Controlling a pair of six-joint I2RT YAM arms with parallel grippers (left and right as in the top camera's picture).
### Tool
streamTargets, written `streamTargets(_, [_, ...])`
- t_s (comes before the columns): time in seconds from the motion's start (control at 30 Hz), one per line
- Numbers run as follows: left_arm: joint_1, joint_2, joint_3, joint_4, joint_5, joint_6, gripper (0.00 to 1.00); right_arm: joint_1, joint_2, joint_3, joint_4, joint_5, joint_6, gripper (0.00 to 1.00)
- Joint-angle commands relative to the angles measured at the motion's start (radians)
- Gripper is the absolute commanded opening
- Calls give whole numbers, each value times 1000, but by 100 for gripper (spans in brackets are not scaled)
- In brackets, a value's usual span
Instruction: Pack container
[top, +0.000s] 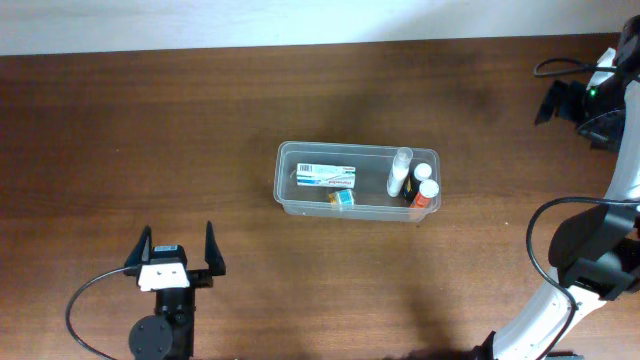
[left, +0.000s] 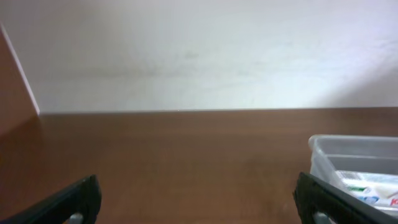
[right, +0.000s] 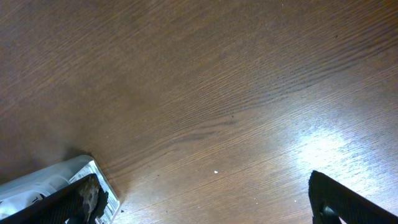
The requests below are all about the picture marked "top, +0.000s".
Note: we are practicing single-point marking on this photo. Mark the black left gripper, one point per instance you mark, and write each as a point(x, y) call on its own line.
point(198, 275)

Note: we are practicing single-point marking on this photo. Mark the orange tube white cap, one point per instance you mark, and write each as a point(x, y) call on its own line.
point(427, 191)

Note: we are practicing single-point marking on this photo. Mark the white plastic lotion bottle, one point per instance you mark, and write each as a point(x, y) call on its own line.
point(399, 171)

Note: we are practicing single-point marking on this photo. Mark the clear plastic container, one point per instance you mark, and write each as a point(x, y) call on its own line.
point(371, 201)

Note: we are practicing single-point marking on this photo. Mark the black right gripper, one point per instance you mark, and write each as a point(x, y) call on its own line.
point(570, 100)

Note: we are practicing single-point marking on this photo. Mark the white Panadol medicine box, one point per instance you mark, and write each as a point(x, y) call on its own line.
point(330, 176)

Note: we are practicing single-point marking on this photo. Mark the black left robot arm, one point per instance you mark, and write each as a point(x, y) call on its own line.
point(168, 333)

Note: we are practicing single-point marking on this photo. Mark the small gold-lidded jar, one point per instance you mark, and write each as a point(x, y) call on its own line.
point(343, 197)

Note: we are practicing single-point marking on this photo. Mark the dark syrup bottle white cap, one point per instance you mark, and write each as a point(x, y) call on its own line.
point(420, 173)

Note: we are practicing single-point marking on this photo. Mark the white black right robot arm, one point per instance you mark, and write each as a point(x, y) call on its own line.
point(593, 260)

